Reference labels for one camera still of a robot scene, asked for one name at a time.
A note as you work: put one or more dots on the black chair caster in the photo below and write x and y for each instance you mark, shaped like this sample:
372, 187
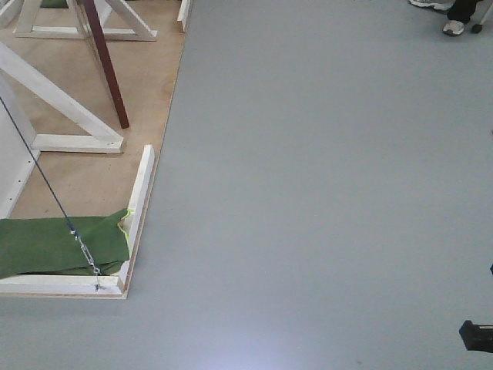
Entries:
477, 28

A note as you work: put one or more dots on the white far side rail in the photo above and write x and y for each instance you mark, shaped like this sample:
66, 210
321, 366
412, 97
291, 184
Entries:
183, 14

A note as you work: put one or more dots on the white diagonal brace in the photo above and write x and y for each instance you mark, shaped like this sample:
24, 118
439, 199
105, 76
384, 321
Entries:
99, 137
118, 21

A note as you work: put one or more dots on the white wall panel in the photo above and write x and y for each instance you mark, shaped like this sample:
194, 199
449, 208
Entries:
16, 161

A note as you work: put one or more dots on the person's grey sneaker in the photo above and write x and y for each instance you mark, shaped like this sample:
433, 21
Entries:
453, 28
439, 6

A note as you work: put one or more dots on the white far diagonal brace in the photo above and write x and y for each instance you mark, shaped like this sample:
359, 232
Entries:
118, 21

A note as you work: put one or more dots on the silver turnbuckle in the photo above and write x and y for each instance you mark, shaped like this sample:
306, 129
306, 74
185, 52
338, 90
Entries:
89, 258

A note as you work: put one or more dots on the green sandbag near corner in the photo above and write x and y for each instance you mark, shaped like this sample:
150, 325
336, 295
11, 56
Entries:
46, 245

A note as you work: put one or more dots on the plywood base platform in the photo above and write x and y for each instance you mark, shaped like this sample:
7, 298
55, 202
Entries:
71, 185

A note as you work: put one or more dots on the white near diagonal brace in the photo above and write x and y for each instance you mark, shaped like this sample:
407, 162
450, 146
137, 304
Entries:
99, 137

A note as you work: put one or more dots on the white front edge rail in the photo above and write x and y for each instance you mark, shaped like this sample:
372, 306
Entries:
62, 284

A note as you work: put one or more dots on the white side edge rail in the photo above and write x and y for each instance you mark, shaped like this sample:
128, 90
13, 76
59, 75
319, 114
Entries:
132, 223

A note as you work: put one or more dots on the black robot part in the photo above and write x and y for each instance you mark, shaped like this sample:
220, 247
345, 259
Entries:
476, 337

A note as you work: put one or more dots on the brown wooden door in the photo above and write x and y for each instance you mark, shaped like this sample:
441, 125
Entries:
91, 18

